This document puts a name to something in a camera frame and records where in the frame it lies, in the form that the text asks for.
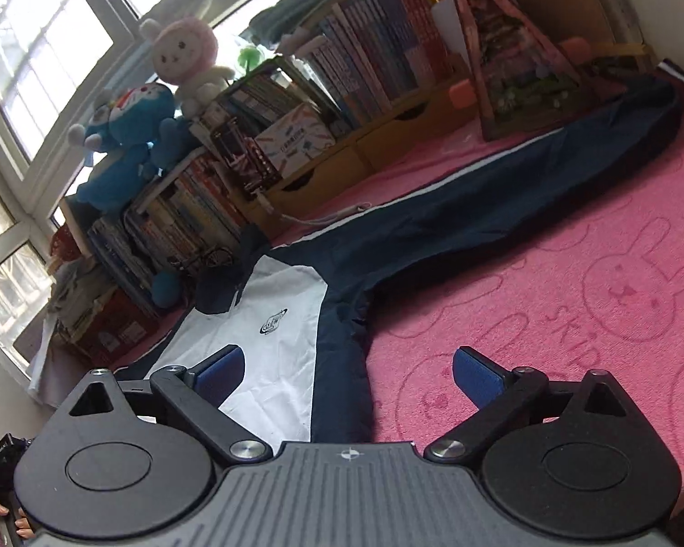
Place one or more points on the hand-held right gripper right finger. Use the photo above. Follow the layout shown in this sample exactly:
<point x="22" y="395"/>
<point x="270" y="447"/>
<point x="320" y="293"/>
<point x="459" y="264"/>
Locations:
<point x="479" y="377"/>

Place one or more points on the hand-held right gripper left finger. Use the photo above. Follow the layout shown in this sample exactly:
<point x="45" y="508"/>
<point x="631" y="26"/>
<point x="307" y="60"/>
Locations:
<point x="222" y="375"/>

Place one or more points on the white and navy zip jacket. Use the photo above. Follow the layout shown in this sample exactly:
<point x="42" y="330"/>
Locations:
<point x="461" y="199"/>

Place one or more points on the blue plush ball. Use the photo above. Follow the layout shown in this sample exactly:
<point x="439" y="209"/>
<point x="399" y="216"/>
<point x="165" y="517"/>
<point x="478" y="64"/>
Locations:
<point x="166" y="289"/>

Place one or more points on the loose white paper sheets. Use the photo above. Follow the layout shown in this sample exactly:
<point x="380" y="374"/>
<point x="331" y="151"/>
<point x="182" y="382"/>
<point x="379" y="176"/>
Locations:
<point x="41" y="359"/>

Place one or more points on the red plastic crate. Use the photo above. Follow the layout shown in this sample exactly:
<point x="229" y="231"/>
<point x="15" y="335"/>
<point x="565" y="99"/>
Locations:
<point x="114" y="330"/>

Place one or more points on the miniature bicycle model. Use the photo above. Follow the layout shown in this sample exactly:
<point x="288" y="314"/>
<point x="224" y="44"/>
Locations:
<point x="202" y="257"/>

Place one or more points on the red woven basket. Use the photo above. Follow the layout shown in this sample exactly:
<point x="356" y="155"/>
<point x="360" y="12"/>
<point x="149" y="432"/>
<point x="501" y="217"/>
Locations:
<point x="62" y="242"/>

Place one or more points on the blue mouse plush toy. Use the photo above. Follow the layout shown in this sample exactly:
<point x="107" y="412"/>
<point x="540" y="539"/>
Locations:
<point x="114" y="182"/>

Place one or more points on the black smartphone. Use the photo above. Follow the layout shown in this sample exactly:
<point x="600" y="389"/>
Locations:
<point x="242" y="154"/>

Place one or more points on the wooden desk organiser with drawers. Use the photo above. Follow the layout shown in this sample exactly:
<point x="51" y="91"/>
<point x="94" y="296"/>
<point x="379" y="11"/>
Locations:
<point x="330" y="166"/>

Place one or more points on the white pencil-print box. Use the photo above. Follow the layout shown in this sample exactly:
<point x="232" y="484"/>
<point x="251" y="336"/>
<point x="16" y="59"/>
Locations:
<point x="293" y="139"/>

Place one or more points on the blue cat plush toy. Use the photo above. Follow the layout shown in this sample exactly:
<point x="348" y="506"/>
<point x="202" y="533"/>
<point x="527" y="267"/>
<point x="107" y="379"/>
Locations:
<point x="139" y="113"/>

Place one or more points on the pink toy house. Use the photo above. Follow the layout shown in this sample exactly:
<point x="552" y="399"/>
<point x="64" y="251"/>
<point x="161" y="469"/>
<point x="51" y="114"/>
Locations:
<point x="518" y="68"/>

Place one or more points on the green plant toy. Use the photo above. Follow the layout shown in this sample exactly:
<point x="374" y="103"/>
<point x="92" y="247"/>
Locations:
<point x="249" y="57"/>

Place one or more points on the pink-hooded white rabbit plush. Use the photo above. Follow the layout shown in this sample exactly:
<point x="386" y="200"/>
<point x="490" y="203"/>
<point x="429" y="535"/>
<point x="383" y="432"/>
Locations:
<point x="182" y="48"/>

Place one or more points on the white paper board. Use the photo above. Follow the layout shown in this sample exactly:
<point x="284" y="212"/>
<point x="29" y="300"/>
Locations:
<point x="453" y="34"/>

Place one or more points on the folded teal cloth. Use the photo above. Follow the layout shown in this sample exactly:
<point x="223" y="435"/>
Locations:
<point x="296" y="3"/>

